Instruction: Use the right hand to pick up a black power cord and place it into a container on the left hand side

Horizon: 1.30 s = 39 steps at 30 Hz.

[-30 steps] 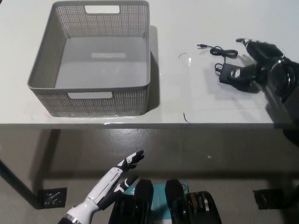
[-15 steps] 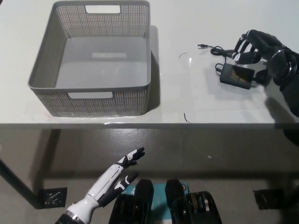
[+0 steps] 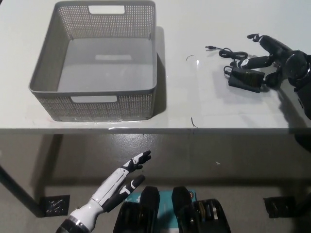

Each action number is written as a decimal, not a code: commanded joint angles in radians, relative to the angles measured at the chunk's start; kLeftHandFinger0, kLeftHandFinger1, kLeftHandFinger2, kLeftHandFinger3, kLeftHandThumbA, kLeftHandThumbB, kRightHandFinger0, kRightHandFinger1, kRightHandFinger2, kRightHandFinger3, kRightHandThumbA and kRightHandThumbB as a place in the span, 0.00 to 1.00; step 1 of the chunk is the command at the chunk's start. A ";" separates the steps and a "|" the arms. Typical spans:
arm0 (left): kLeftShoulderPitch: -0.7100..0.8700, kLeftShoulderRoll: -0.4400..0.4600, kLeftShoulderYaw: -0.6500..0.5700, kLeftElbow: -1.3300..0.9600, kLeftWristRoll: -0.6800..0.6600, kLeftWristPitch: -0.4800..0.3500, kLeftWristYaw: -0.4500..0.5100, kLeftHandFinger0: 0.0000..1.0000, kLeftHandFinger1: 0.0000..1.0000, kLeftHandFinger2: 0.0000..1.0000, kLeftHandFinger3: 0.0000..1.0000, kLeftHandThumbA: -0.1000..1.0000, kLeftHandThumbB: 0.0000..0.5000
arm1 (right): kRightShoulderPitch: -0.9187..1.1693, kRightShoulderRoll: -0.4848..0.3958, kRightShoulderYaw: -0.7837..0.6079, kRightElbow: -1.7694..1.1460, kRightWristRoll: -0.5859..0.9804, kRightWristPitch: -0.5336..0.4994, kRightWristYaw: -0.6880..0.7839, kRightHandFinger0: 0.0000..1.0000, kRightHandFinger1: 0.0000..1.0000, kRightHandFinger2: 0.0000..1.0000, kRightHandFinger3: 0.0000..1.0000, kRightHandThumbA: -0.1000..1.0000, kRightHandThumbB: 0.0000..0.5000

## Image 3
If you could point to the grey perforated plastic basket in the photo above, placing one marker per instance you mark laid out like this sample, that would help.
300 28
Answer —
47 60

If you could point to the black table leg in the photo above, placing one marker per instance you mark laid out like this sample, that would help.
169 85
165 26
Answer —
22 191

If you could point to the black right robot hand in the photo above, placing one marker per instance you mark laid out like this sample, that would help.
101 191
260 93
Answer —
274 48

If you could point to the small dark twig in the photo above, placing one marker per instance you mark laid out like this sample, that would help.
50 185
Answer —
193 122

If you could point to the black teal robot torso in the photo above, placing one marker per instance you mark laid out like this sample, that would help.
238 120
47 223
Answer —
148 206

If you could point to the black rounded object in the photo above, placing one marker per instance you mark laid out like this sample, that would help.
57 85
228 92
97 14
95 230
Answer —
303 143

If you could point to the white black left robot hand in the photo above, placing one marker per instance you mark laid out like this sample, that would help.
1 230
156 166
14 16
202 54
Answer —
109 187

